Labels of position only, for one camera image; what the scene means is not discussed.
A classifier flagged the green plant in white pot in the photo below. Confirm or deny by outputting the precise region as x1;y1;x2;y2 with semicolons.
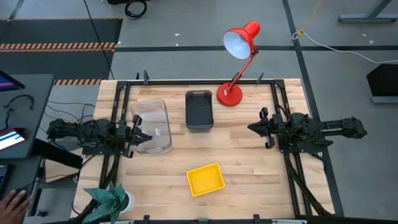
82;182;137;224

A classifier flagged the smoky grey plastic bin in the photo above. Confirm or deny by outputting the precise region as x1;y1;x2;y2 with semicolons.
185;90;215;131
185;124;215;134

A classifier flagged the dark grey side desk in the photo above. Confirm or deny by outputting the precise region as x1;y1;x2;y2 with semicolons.
0;73;55;160

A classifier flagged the white floor cable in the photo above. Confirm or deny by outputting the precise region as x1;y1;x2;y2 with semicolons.
291;30;398;65

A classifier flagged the person's hand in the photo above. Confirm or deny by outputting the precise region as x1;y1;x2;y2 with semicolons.
0;189;32;224

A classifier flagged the red desk lamp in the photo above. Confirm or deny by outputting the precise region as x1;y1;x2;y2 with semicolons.
216;20;261;108

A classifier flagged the thin black floor cable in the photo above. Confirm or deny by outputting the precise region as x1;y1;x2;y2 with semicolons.
83;0;115;81

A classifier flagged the black mat with hazard stripes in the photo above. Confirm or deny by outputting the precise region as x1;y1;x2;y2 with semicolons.
0;17;124;86

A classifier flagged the black floor box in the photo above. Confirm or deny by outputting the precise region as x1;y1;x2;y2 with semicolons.
366;63;398;105

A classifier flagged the coiled black cable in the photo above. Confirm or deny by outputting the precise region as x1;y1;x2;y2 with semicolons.
124;0;148;21

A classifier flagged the dark monitor screen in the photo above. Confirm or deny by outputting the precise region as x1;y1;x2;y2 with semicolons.
0;70;26;93

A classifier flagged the black cable on desk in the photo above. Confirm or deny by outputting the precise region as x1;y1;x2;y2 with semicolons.
2;94;35;128

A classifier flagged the black metal table frame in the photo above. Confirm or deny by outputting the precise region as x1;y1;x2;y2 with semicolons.
99;79;341;224

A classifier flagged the smartphone with lit screen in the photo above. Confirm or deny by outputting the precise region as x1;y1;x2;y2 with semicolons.
0;126;28;152

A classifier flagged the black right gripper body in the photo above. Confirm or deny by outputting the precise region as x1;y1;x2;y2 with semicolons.
260;107;287;150

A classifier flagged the yellow rope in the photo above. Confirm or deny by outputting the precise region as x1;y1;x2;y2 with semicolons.
297;0;323;38

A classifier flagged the grey metal table leg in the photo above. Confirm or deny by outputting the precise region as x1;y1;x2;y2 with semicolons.
338;0;398;24

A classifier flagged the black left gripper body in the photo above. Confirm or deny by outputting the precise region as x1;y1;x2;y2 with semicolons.
116;114;143;159

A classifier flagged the clear plastic storage bin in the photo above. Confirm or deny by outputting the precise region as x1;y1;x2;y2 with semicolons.
130;98;172;153
133;102;173;156

